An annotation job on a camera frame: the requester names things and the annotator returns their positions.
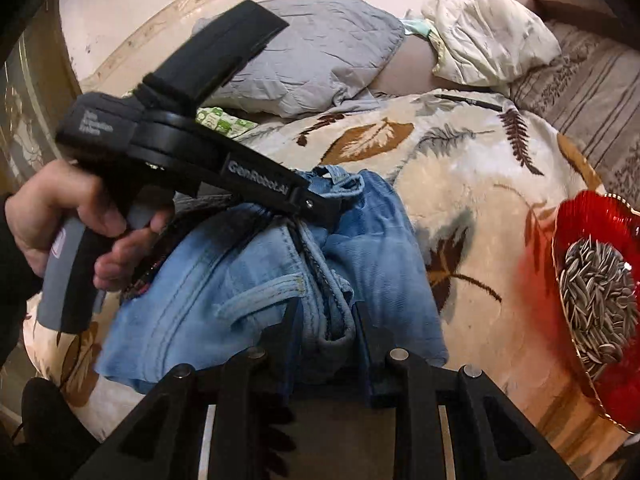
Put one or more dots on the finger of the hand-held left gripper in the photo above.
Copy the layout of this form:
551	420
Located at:
317	205

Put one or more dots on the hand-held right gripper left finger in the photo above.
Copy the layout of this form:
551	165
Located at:
287	340

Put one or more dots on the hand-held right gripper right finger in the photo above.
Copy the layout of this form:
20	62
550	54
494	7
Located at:
367	350

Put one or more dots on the blue denim pants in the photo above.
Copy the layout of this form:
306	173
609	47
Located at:
375	260

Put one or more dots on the person's left forearm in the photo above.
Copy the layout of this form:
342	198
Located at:
15	300

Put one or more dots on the person's left hand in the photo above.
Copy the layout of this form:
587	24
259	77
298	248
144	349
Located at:
55	190

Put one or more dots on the green floral cloth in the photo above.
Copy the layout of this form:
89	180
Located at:
225	122

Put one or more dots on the floral panel cabinet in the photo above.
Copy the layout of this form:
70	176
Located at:
35	110

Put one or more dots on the grey quilted pillow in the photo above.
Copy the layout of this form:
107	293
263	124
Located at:
325	50

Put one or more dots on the leaf print blanket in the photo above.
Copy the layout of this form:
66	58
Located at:
475	170

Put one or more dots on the pink pillow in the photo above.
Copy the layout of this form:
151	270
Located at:
405	67

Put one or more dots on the black pen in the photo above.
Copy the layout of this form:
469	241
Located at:
467	101

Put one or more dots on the small teal item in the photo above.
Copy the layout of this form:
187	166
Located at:
419	27

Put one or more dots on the pile of sunflower seeds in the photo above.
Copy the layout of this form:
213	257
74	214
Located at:
595	300

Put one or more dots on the white crumpled cloth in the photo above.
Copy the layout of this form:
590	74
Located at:
490	35

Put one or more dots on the red glass bowl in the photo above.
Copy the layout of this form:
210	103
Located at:
585	220

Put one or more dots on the striped bed sheet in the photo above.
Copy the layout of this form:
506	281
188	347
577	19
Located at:
585	90

